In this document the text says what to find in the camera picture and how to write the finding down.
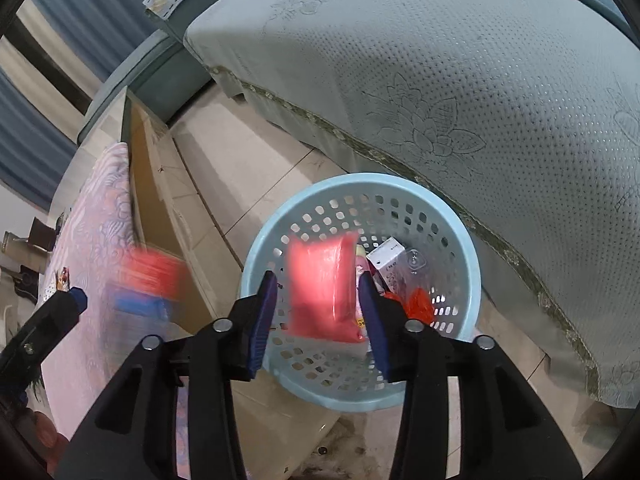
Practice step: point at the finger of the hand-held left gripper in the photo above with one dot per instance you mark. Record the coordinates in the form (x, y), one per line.
(50, 325)

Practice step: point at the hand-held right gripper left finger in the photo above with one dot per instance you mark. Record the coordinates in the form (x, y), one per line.
(265, 310)

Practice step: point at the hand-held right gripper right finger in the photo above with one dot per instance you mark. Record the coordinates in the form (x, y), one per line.
(372, 320)

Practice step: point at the red plastic bag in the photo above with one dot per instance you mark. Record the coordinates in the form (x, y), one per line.
(417, 305)

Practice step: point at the white cardboard box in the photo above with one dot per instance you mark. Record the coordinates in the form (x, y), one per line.
(387, 265)

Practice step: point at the pink plastic packet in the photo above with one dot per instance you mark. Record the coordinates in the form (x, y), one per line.
(320, 285)

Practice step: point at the clear plastic lid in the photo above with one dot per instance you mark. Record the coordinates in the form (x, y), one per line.
(415, 260)

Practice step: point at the red and blue carton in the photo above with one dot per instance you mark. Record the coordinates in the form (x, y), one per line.
(150, 280)

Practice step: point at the light blue plastic basket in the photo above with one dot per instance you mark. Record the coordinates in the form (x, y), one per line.
(360, 179)

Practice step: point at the white blister pack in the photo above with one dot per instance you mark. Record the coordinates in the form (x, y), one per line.
(50, 296)

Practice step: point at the black car key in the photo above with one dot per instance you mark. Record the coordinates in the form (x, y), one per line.
(27, 285)

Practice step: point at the pink printed blanket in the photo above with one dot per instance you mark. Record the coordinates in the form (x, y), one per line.
(105, 200)

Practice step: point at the white coffee table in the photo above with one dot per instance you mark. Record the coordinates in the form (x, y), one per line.
(150, 200)

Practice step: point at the blue curtain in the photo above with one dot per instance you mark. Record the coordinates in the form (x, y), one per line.
(30, 150)
(95, 10)

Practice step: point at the white curtain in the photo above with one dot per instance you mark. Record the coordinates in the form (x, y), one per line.
(30, 90)
(65, 45)

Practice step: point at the blue sofa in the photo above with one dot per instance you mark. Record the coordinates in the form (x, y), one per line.
(450, 85)

